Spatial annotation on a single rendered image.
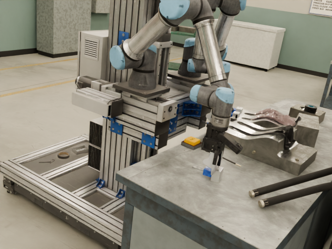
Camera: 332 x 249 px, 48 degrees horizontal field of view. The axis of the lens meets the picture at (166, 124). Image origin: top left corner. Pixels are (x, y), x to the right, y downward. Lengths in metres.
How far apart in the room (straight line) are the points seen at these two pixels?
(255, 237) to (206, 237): 0.19
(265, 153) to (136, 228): 0.72
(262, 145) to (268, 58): 6.78
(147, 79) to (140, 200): 0.66
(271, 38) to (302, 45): 1.00
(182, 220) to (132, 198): 0.26
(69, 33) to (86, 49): 5.29
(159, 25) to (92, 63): 0.80
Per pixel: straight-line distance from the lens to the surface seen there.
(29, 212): 2.77
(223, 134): 1.53
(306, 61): 9.29
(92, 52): 2.33
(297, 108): 2.72
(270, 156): 1.87
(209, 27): 1.67
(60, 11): 7.41
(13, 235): 2.58
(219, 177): 1.60
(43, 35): 7.56
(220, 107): 1.48
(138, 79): 1.93
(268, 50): 8.58
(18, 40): 7.55
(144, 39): 1.71
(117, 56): 1.81
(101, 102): 1.97
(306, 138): 2.24
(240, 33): 8.75
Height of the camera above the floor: 1.56
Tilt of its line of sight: 21 degrees down
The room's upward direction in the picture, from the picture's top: 7 degrees clockwise
